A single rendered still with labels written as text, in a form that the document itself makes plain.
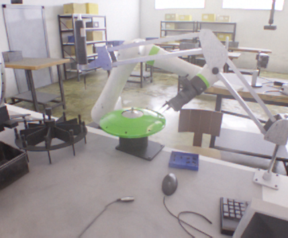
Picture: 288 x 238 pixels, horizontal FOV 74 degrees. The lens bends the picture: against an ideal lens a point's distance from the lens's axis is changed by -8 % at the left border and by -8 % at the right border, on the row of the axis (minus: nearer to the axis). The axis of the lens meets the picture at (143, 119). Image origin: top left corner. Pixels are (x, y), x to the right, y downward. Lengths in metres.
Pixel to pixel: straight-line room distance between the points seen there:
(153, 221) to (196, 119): 1.08
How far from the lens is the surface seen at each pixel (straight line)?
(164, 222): 0.71
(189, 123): 1.65
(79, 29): 0.85
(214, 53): 0.72
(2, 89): 1.07
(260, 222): 0.35
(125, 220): 0.71
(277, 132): 0.83
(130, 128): 0.87
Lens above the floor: 1.47
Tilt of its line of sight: 24 degrees down
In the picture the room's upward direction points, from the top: straight up
